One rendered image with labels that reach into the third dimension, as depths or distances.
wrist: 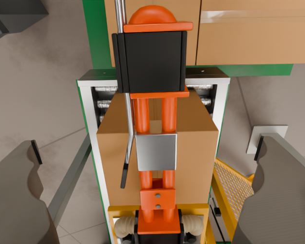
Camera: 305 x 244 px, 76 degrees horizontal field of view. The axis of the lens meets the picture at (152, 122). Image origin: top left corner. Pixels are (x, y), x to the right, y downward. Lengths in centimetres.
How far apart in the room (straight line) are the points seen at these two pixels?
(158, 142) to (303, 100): 182
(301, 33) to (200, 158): 74
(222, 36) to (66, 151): 162
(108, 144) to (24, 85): 128
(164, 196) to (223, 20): 80
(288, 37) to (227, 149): 117
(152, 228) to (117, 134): 33
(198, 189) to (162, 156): 52
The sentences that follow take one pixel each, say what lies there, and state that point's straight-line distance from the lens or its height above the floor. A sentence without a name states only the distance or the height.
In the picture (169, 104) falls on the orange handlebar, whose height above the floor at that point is 124.
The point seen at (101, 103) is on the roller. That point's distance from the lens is 105.
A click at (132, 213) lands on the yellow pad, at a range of 62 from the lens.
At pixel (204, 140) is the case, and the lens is 67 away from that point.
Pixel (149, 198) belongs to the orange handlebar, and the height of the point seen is 125.
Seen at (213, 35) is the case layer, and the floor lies 54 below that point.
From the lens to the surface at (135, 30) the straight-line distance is 23.
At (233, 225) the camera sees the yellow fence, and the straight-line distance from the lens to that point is 128.
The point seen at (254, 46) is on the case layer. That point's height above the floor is 54.
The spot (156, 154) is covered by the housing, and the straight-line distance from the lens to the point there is 30.
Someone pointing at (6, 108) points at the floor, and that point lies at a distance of 203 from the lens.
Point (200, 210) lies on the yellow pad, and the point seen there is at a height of 112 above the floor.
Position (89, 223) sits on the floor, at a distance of 277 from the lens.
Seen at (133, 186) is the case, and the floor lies 95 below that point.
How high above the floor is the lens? 149
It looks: 61 degrees down
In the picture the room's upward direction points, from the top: 179 degrees clockwise
